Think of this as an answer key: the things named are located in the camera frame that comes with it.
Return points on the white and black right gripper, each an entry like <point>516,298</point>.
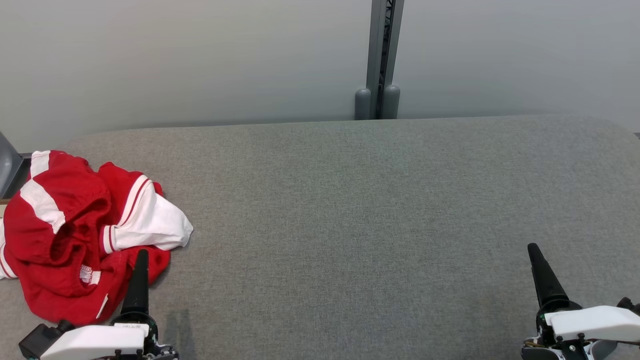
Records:
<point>595,322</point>

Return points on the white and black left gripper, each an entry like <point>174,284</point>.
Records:
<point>95,340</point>

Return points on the red shirt with white sleeves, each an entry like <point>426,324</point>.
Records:
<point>150,220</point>

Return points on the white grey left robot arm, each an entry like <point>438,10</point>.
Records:
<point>160,352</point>

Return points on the grey metal desk leg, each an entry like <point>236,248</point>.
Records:
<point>7,165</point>

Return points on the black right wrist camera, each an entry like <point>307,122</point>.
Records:
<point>629,305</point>

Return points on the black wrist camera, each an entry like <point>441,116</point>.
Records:
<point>35,340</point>
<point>629,305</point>

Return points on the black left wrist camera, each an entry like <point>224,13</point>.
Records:
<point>35,340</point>

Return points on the grey cylindrical post foot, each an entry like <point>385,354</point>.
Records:
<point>363,105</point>
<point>391,102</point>

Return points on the grey metal partition post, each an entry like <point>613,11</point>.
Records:
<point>376,45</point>

